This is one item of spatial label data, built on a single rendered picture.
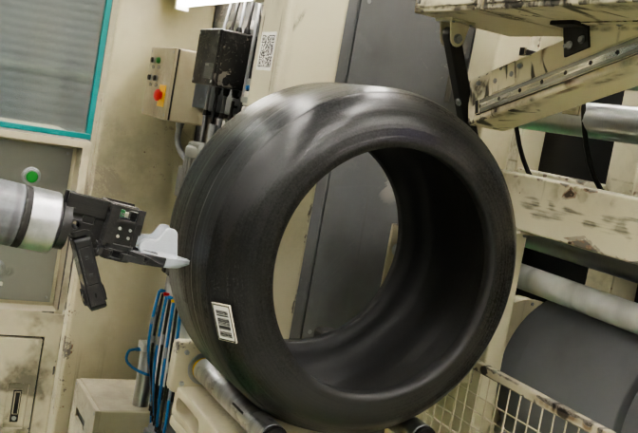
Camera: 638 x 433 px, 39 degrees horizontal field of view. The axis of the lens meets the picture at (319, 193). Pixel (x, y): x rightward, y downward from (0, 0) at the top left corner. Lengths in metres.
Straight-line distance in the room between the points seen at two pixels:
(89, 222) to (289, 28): 0.59
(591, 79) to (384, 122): 0.39
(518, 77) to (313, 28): 0.40
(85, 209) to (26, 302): 0.73
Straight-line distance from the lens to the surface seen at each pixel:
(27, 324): 2.02
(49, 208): 1.32
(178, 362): 1.73
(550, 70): 1.68
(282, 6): 1.75
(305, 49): 1.75
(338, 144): 1.36
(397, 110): 1.42
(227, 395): 1.58
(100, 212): 1.36
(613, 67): 1.57
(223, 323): 1.36
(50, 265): 2.04
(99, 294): 1.38
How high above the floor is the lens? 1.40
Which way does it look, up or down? 5 degrees down
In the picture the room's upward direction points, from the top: 10 degrees clockwise
